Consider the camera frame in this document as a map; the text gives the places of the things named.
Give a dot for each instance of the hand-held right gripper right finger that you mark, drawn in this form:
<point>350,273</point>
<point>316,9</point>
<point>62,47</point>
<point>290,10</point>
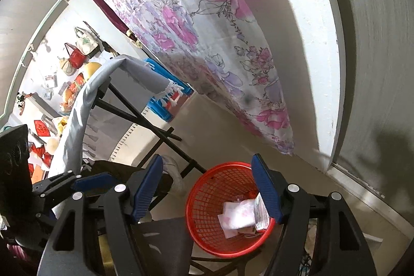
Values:
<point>265,188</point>

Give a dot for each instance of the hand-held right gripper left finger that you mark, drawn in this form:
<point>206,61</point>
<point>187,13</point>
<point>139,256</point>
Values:
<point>147,192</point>

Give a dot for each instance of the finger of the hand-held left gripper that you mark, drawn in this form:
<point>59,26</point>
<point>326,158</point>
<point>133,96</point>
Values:
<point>93,183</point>

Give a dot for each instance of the white and red packet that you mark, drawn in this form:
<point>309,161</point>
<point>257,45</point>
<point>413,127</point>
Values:
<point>261,217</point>

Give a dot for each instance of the white plastic bag pink print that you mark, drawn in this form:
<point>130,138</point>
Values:
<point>237,214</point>

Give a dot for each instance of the red plastic basket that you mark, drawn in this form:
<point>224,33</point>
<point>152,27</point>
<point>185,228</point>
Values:
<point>207,198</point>

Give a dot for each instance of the white shoe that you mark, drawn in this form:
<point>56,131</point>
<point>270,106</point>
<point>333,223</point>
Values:
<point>176,172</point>

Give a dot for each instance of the red diamond paper decoration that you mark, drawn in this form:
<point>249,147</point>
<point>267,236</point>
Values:
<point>42,127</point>

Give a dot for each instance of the grey seat cushion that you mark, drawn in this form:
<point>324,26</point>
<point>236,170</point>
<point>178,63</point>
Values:
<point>161,247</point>

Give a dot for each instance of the grey tasselled tablecloth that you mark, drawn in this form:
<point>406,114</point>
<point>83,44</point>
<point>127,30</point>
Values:
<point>74,120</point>

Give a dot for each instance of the blue glass fruit bowl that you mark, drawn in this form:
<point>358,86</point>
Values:
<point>68,103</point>

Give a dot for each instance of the blue plastic crate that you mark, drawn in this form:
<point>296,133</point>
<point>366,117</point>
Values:
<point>161,111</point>

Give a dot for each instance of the orange gift box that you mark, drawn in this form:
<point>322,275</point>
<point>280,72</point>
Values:
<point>78,82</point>

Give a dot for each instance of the beige tote bag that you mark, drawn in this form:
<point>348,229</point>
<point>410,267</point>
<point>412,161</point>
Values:
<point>67,67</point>

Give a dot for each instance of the yellow pomelo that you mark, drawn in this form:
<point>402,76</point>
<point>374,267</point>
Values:
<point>92,69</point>

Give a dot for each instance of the red tote bag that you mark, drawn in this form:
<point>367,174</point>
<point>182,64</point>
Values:
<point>76,57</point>

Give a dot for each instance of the white tote bag green print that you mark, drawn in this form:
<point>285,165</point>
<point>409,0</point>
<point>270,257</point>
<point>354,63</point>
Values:
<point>85,43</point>

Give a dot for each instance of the grey metal door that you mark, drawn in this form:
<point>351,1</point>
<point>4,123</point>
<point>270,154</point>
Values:
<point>372,69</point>

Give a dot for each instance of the floral curtain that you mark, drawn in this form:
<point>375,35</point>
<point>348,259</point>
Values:
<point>194,20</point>

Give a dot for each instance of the black folding table frame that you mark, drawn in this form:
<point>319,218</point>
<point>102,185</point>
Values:
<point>145,120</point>

